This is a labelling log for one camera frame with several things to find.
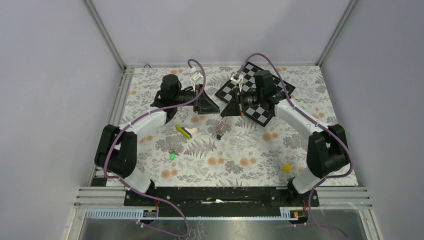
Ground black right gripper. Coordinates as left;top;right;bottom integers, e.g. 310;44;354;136
221;87;264;118

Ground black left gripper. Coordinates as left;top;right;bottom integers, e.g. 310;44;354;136
173;84;220;115

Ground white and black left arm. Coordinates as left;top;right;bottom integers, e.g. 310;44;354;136
94;72;220;206

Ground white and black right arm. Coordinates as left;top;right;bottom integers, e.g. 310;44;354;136
221;70;351;206

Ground black and white chessboard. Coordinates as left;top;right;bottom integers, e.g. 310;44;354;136
215;62;296;127

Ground floral patterned table mat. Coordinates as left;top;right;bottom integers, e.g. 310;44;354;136
121;66;337;187

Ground yellow cube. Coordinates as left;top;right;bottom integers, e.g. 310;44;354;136
281;164;292;173

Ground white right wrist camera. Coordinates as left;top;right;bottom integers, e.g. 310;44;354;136
230;74;244;92

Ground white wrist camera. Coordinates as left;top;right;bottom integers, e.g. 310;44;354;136
230;74;244;92
190;71;203;89

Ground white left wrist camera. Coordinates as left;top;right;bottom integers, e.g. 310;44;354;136
190;71;203;89

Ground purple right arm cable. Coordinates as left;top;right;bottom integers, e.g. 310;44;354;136
235;52;355;240

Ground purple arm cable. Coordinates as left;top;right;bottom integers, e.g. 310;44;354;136
103;58;207;238
235;52;355;240

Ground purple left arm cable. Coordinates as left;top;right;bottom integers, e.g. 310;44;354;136
103;58;207;238

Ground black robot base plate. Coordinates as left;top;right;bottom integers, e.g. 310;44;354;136
123;186;320;218

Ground aluminium frame rails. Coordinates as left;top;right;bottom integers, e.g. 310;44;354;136
67;0;385;240

